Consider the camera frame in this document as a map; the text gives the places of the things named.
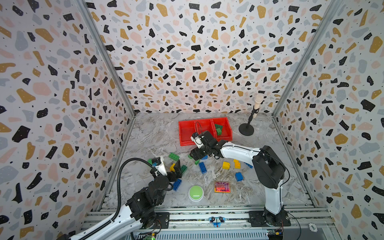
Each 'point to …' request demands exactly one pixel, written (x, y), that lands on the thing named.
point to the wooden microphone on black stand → (246, 129)
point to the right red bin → (227, 134)
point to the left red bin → (187, 128)
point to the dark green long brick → (219, 129)
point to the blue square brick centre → (205, 157)
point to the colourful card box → (222, 187)
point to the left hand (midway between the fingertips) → (174, 161)
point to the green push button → (196, 193)
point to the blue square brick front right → (239, 176)
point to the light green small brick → (190, 157)
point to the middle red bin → (207, 125)
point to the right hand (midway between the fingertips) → (194, 148)
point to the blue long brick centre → (202, 167)
